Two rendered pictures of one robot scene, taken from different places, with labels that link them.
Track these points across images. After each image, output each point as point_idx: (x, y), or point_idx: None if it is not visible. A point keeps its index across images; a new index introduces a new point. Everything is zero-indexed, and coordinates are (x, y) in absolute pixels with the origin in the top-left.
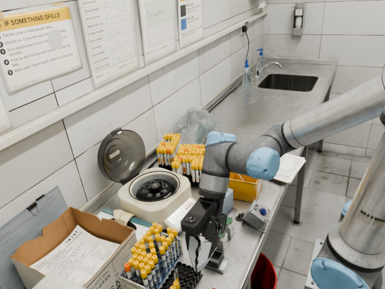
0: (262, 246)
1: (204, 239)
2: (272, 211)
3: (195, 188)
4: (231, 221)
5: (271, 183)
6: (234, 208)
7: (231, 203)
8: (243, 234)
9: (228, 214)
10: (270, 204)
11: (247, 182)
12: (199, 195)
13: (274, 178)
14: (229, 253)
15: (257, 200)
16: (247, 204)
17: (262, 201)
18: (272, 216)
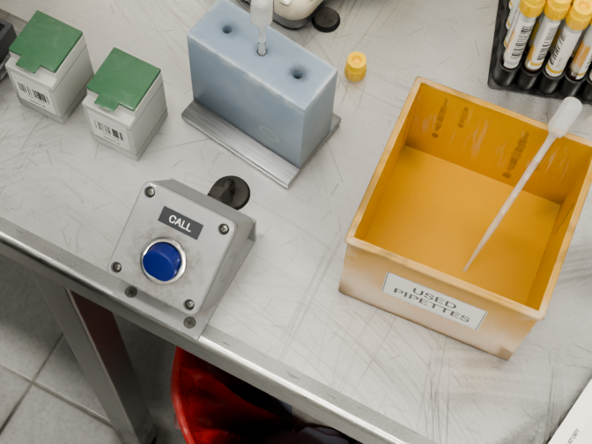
0: (76, 291)
1: (114, 37)
2: (268, 368)
3: (485, 12)
4: (110, 104)
5: (528, 416)
6: (295, 171)
7: (281, 134)
8: (120, 198)
9: (254, 140)
10: (326, 368)
11: (364, 194)
12: (425, 26)
13: (559, 438)
14: (13, 125)
15: (366, 306)
16: (332, 248)
17: (355, 330)
18: (233, 361)
